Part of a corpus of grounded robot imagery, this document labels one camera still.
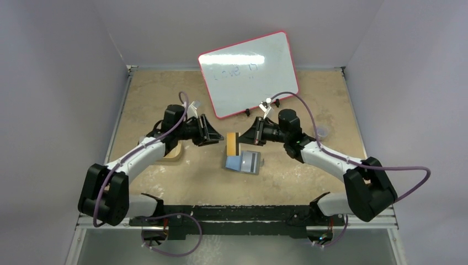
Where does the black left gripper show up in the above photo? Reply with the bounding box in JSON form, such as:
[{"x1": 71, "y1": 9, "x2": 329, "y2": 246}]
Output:
[{"x1": 175, "y1": 115, "x2": 223, "y2": 147}]

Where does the orange credit card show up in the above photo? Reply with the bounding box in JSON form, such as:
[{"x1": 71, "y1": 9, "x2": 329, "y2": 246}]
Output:
[{"x1": 226, "y1": 132, "x2": 240, "y2": 156}]

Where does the grey credit card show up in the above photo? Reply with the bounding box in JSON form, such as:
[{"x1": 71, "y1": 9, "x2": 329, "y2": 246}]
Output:
[{"x1": 240, "y1": 151, "x2": 260, "y2": 174}]

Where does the grey leather card holder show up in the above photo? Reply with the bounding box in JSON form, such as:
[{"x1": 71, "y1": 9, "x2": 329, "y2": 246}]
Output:
[{"x1": 224, "y1": 151, "x2": 264, "y2": 175}]

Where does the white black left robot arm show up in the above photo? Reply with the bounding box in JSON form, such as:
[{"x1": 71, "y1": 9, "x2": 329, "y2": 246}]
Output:
[{"x1": 77, "y1": 104, "x2": 224, "y2": 227}]

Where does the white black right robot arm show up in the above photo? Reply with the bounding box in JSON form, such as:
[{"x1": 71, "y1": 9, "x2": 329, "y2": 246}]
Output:
[{"x1": 238, "y1": 109, "x2": 398, "y2": 225}]

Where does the beige plastic tray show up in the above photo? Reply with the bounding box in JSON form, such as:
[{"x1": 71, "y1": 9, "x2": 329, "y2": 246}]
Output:
[{"x1": 158, "y1": 141, "x2": 184, "y2": 162}]

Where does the red framed whiteboard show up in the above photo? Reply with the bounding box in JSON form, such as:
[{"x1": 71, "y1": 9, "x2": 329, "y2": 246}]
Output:
[{"x1": 198, "y1": 31, "x2": 300, "y2": 119}]

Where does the small clear plastic cup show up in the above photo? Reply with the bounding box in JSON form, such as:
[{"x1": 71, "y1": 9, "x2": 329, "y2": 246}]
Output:
[{"x1": 316, "y1": 125, "x2": 331, "y2": 141}]

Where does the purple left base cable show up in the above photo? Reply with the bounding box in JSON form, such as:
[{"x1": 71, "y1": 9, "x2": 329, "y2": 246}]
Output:
[{"x1": 140, "y1": 213, "x2": 203, "y2": 258}]

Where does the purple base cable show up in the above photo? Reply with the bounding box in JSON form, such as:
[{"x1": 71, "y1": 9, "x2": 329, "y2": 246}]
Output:
[
  {"x1": 140, "y1": 213, "x2": 203, "y2": 258},
  {"x1": 312, "y1": 215, "x2": 348, "y2": 250}
]

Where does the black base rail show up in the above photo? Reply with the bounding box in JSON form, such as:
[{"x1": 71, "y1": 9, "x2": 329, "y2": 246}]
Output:
[{"x1": 131, "y1": 199, "x2": 345, "y2": 240}]

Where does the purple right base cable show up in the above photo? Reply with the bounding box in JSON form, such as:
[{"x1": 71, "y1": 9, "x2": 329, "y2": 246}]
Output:
[{"x1": 312, "y1": 215, "x2": 348, "y2": 250}]

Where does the aluminium frame rail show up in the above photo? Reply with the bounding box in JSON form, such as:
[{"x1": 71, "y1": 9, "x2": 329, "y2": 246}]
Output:
[{"x1": 77, "y1": 207, "x2": 398, "y2": 230}]

